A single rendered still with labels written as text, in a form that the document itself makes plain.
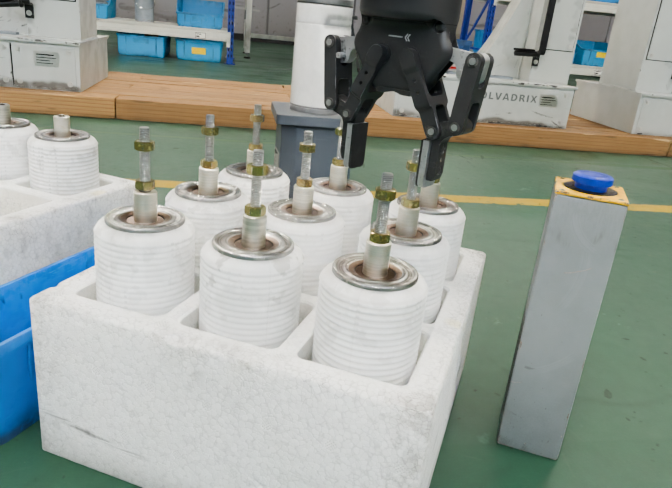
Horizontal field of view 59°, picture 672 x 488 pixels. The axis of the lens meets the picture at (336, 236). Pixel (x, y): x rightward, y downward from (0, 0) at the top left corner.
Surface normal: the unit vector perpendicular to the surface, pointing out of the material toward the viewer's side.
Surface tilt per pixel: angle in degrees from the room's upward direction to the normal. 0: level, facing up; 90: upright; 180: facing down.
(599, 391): 0
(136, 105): 90
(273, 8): 90
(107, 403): 90
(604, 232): 90
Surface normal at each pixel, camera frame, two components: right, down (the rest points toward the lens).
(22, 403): 0.92, 0.25
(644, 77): 0.16, 0.36
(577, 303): -0.33, 0.29
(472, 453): 0.10, -0.94
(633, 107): -0.98, -0.04
